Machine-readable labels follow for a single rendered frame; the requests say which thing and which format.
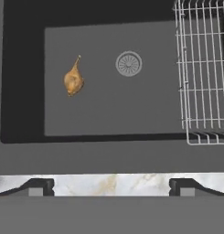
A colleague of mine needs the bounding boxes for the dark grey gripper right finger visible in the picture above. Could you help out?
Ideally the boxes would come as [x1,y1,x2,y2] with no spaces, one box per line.
[168,178,224,197]

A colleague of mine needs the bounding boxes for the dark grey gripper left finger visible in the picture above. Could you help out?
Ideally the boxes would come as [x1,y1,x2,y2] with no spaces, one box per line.
[0,178,55,197]

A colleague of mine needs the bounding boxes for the dark grey sink basin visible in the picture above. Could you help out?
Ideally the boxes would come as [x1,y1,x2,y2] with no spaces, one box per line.
[0,0,224,144]

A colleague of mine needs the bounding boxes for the white wire dish rack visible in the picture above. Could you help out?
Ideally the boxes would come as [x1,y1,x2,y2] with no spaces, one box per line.
[172,0,224,146]

